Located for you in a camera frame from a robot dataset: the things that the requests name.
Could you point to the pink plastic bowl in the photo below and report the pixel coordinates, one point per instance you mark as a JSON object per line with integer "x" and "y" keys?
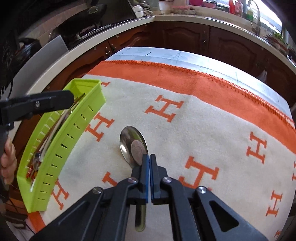
{"x": 210, "y": 3}

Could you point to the pink pump bottle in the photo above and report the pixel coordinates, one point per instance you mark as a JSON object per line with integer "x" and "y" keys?
{"x": 239, "y": 7}

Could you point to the black wok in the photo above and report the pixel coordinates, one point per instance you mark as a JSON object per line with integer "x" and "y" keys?
{"x": 69, "y": 30}

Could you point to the steel basin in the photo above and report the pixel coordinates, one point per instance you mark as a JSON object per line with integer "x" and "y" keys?
{"x": 277, "y": 45}

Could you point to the white kitchen countertop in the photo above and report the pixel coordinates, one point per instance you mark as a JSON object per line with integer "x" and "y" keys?
{"x": 185, "y": 19}

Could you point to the wooden chopstick with red bands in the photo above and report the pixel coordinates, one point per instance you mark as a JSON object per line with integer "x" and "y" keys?
{"x": 61, "y": 118}
{"x": 79, "y": 98}

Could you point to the red spray bottle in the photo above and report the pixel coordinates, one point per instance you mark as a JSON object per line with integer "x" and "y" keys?
{"x": 232, "y": 5}

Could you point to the brown wooden kitchen cabinets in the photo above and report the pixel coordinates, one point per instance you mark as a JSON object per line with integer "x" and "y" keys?
{"x": 180, "y": 37}

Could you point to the green plastic utensil tray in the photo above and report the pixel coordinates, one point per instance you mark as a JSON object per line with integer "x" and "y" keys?
{"x": 69, "y": 139}

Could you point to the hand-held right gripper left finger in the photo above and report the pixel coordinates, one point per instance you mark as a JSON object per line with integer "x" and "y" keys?
{"x": 145, "y": 176}

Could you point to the stainless steel splash guard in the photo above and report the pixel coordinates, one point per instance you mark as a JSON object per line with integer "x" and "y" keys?
{"x": 57, "y": 49}

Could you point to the green bottle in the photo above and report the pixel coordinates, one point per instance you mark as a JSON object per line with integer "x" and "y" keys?
{"x": 250, "y": 14}

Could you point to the white bowls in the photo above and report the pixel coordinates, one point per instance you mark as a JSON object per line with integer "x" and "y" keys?
{"x": 138, "y": 10}

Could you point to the white plastic bag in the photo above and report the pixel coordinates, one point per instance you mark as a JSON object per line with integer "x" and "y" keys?
{"x": 263, "y": 75}

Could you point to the clear food container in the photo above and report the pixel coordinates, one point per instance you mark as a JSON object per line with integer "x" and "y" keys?
{"x": 180, "y": 9}

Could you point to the black gas stove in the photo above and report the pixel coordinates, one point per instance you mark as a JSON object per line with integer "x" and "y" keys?
{"x": 97, "y": 29}

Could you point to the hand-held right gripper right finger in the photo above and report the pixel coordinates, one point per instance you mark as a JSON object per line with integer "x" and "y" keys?
{"x": 153, "y": 180}

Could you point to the person's left hand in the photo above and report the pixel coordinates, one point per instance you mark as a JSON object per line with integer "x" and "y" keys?
{"x": 9, "y": 162}

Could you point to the orange beige printed blanket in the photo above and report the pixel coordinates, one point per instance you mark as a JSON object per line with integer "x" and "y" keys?
{"x": 208, "y": 129}

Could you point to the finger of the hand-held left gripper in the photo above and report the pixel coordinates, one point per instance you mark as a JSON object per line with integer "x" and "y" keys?
{"x": 46, "y": 100}

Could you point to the green vegetables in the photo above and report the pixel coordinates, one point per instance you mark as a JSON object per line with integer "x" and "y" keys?
{"x": 277, "y": 37}

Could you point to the wide steel soup spoon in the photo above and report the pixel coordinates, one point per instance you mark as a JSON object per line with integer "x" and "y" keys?
{"x": 129, "y": 141}

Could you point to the steel faucet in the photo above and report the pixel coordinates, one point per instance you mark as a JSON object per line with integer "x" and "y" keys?
{"x": 257, "y": 23}

